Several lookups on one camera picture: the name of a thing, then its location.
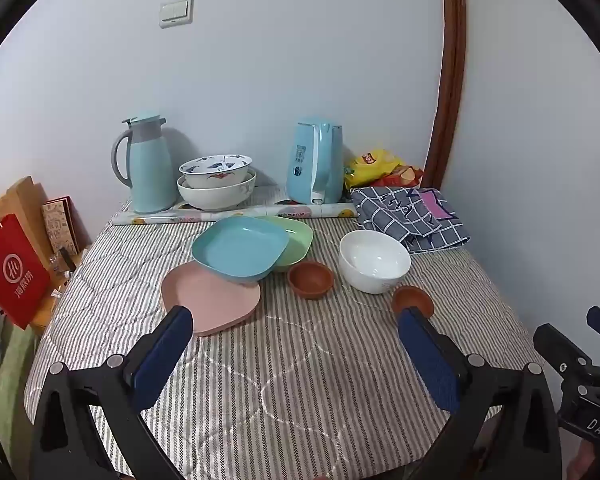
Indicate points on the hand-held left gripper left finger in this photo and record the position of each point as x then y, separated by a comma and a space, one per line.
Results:
162, 355

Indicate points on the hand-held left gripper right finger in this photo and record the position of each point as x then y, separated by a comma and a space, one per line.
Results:
427, 360

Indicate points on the small brown bowl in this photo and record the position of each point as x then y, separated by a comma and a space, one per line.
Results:
411, 300
310, 280

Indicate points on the pink square plate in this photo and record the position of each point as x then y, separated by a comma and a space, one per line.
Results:
205, 300

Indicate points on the blue square plate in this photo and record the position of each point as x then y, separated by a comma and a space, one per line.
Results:
237, 247

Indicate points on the green square plate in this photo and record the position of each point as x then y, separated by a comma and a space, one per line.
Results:
297, 245

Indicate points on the person's right hand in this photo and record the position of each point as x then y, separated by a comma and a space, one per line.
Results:
587, 460

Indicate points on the striped quilt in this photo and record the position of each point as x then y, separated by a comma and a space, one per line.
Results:
305, 370

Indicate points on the rolled fruit print mat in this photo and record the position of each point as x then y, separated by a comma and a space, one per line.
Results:
180, 217

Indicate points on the grey checked cloth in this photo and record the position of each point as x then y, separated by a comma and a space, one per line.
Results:
410, 220

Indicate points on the green cloth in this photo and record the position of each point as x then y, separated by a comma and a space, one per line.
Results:
15, 375

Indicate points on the large white patterned bowl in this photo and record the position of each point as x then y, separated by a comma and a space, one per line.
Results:
215, 197

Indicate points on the red paper bag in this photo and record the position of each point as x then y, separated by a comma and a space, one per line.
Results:
12, 275

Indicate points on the red snack bag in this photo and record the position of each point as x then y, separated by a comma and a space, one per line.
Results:
405, 176

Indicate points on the light blue thermos jug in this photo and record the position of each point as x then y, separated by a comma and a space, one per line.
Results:
150, 170

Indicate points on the fish patterned bowl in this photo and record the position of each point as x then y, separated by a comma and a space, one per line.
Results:
215, 172

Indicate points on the yellow snack bag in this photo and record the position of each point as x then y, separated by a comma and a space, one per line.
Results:
367, 170

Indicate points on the brown paper bag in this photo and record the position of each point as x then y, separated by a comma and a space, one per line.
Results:
25, 200

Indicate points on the light blue electric kettle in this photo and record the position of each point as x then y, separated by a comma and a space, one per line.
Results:
312, 165

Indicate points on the brown wooden door frame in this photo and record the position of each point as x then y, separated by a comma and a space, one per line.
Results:
452, 70

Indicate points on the white light switch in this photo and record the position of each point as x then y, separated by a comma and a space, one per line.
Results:
176, 12

